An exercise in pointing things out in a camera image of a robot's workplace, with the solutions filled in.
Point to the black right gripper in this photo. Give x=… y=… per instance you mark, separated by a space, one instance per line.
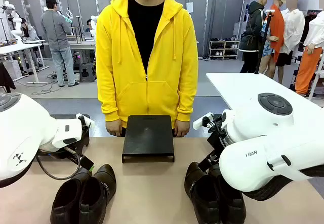
x=219 y=135

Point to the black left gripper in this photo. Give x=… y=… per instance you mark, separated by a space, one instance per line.
x=85 y=138

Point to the black textured buckle shoe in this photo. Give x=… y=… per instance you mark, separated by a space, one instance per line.
x=200 y=198
x=231 y=205

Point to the person's left forearm yellow sleeve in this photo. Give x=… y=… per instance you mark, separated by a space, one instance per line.
x=184 y=102

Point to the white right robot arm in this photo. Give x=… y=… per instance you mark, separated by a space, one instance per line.
x=253 y=158

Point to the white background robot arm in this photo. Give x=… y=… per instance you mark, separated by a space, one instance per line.
x=14 y=21

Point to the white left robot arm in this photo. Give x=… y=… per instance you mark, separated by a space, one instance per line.
x=25 y=133

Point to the person's right forearm yellow sleeve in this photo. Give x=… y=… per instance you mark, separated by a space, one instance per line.
x=110 y=102

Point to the black metal shoe stand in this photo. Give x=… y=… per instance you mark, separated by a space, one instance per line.
x=148 y=136

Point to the person in yellow hoodie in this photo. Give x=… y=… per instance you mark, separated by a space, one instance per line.
x=146 y=82

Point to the seated person in background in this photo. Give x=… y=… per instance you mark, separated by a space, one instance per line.
x=89 y=26

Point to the person's left hand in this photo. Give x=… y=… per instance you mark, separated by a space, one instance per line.
x=182 y=129

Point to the person's right hand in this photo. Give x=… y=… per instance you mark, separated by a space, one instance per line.
x=114 y=129

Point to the grey plastic stool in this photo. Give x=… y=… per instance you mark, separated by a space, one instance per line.
x=87 y=72

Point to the black hanging garment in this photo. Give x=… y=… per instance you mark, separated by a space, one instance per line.
x=5 y=77

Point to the white shoe rack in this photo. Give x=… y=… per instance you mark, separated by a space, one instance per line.
x=224 y=49

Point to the white workshop desk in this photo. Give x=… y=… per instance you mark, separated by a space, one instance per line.
x=17 y=49

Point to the man in grey jacket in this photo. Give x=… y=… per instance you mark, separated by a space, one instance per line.
x=58 y=32

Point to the mannequin in black jacket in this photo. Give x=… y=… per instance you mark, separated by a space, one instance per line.
x=253 y=32

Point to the mannequin with orange trousers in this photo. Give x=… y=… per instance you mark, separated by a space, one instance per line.
x=310 y=64

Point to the mannequin with orange cloth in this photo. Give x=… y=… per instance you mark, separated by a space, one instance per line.
x=276 y=32

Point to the figure in white shirt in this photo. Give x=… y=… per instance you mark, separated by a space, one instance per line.
x=293 y=29

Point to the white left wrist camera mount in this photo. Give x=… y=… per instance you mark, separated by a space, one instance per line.
x=87 y=121

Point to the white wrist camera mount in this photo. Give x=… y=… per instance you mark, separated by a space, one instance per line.
x=202 y=123
x=87 y=121

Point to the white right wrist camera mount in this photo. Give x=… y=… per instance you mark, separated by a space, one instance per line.
x=202 y=123

